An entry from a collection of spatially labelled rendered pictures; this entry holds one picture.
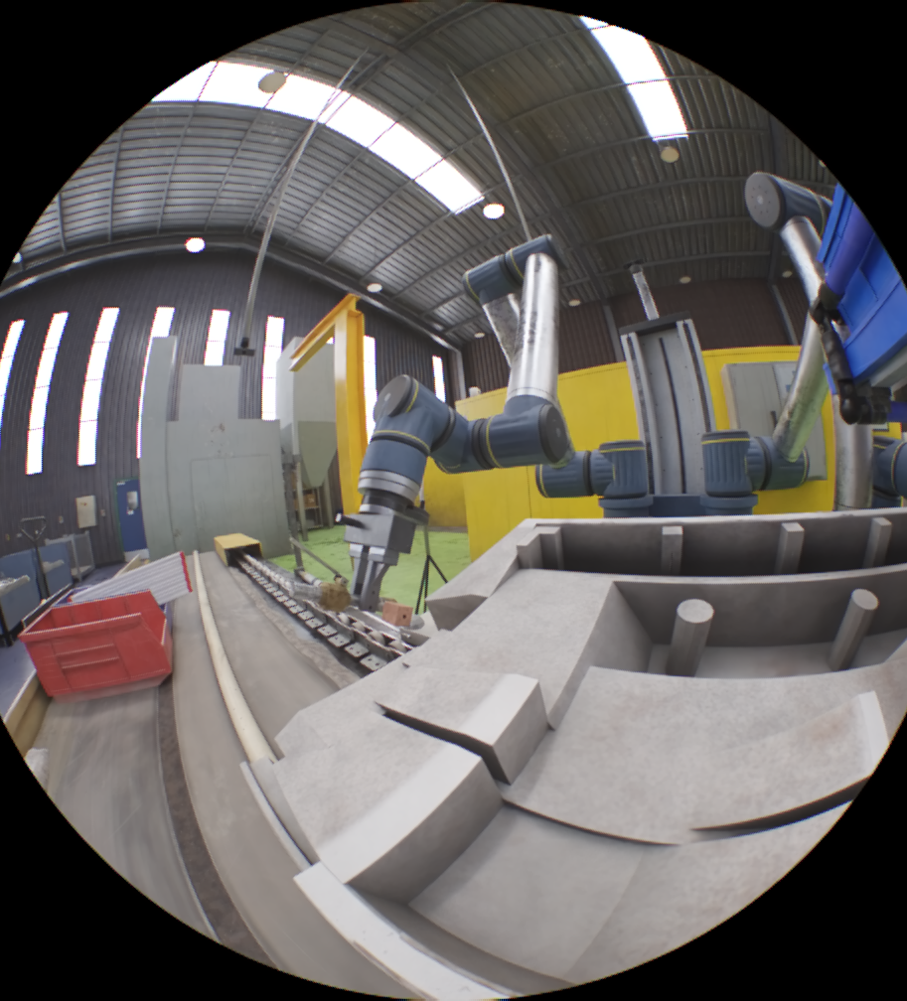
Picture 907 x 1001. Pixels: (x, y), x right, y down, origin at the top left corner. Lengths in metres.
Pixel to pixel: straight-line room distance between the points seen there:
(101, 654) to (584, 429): 2.65
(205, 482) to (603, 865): 5.71
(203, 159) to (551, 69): 7.99
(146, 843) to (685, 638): 0.55
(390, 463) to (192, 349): 10.02
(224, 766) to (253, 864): 0.15
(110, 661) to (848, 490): 1.38
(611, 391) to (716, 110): 9.49
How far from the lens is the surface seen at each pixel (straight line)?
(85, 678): 0.74
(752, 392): 2.26
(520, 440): 0.52
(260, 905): 0.36
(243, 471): 5.78
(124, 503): 9.42
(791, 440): 1.23
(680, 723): 0.19
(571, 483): 1.26
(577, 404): 2.46
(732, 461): 1.14
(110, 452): 9.74
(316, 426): 7.87
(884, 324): 0.44
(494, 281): 1.11
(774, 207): 0.87
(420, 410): 0.51
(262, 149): 10.03
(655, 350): 1.63
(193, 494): 5.66
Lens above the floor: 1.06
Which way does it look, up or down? 4 degrees down
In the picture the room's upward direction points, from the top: 6 degrees counter-clockwise
